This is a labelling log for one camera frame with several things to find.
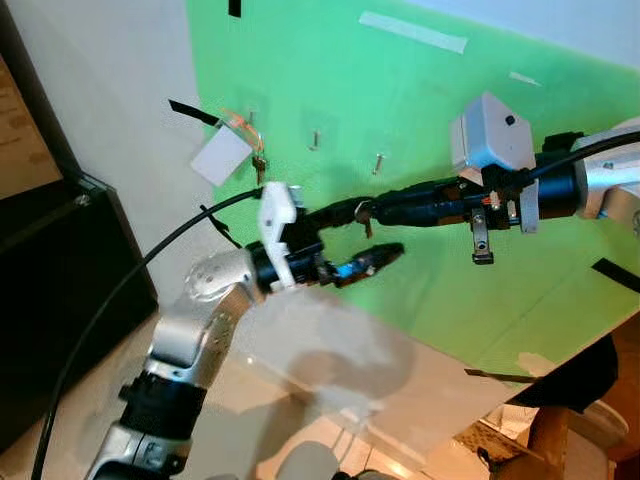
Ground long white tape strip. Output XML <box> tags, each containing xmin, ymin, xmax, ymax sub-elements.
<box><xmin>357</xmin><ymin>10</ymin><xmax>470</xmax><ymax>56</ymax></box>

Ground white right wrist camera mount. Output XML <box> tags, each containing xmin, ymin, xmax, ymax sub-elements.
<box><xmin>449</xmin><ymin>91</ymin><xmax>542</xmax><ymax>237</ymax></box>

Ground brown cardboard panel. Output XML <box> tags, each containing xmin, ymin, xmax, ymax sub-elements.
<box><xmin>0</xmin><ymin>52</ymin><xmax>67</xmax><ymax>201</ymax></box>

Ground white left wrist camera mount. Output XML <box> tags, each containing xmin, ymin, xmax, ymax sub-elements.
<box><xmin>257</xmin><ymin>181</ymin><xmax>302</xmax><ymax>294</ymax></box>

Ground black cloth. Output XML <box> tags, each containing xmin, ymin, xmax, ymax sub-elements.
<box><xmin>518</xmin><ymin>333</ymin><xmax>623</xmax><ymax>413</ymax></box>

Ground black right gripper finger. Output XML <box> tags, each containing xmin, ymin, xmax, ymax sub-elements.
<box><xmin>372</xmin><ymin>198</ymin><xmax>473</xmax><ymax>231</ymax></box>
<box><xmin>385</xmin><ymin>177</ymin><xmax>469</xmax><ymax>204</ymax></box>

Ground orange clear tape loop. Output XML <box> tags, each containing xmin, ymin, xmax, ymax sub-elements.
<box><xmin>217</xmin><ymin>107</ymin><xmax>267</xmax><ymax>153</ymax></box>

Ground small white tape piece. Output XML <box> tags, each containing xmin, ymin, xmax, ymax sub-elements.
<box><xmin>507</xmin><ymin>70</ymin><xmax>547</xmax><ymax>89</ymax></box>

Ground white card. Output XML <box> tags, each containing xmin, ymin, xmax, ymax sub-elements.
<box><xmin>189</xmin><ymin>124</ymin><xmax>254</xmax><ymax>188</ymax></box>

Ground open brown cardboard box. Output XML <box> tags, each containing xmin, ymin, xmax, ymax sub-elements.
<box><xmin>452</xmin><ymin>398</ymin><xmax>640</xmax><ymax>480</ymax></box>

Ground black cabinet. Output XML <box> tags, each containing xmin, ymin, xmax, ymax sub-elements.
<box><xmin>0</xmin><ymin>20</ymin><xmax>161</xmax><ymax>453</ymax></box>

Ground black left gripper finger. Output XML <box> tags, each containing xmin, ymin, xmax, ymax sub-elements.
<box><xmin>298</xmin><ymin>198</ymin><xmax>363</xmax><ymax>233</ymax></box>
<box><xmin>333</xmin><ymin>242</ymin><xmax>407</xmax><ymax>289</ymax></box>

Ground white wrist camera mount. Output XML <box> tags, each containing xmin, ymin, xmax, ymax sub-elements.
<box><xmin>449</xmin><ymin>91</ymin><xmax>542</xmax><ymax>237</ymax></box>
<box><xmin>257</xmin><ymin>181</ymin><xmax>302</xmax><ymax>294</ymax></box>

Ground black tape strip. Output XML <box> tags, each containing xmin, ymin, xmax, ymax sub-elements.
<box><xmin>589</xmin><ymin>257</ymin><xmax>640</xmax><ymax>294</ymax></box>
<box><xmin>167</xmin><ymin>99</ymin><xmax>223</xmax><ymax>128</ymax></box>
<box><xmin>463</xmin><ymin>367</ymin><xmax>538</xmax><ymax>385</ymax></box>
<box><xmin>198</xmin><ymin>204</ymin><xmax>243</xmax><ymax>250</ymax></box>

